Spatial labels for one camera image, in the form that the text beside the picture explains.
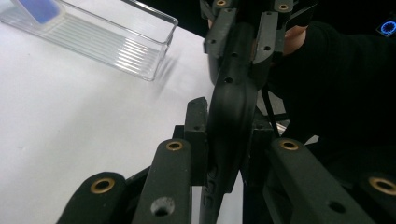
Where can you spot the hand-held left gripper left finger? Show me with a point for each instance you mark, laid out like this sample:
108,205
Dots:
196,140

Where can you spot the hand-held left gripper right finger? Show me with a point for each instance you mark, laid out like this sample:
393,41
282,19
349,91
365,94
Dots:
258,155

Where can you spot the black phone case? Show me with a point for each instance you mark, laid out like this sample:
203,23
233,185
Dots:
232,118

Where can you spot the clear plastic box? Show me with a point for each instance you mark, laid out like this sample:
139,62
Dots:
109,43

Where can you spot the white board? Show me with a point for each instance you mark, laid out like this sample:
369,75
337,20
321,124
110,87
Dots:
77,124

